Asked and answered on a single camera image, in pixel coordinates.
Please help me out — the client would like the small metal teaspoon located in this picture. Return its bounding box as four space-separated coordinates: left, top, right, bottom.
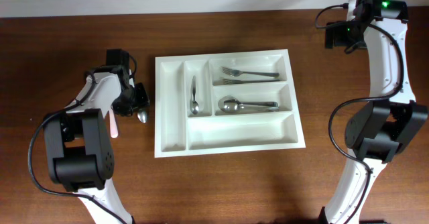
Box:
137 109 147 123
190 76 199 115

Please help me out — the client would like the pink plastic knife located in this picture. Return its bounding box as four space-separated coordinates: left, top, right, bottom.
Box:
109 110 119 138

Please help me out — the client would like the metal fork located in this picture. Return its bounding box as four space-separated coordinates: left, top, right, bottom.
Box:
221 78 280 85
221 66 280 77

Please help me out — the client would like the large metal spoon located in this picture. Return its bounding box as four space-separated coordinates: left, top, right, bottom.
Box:
220 96 279 107
218 101 279 114

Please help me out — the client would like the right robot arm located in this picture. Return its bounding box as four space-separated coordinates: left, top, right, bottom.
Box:
315 0 428 223

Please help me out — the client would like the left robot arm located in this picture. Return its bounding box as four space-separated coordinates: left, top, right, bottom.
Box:
42 49 150 223

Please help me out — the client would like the white plastic cutlery tray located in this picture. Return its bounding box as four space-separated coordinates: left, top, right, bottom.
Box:
154 49 306 158

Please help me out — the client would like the right black cable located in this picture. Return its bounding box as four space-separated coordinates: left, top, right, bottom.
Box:
314 3 405 224

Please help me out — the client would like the black cable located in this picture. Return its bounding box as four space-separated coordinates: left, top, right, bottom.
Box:
314 3 405 224
27 52 138 224

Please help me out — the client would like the left black cable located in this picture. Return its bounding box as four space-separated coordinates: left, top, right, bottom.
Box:
27 52 138 224

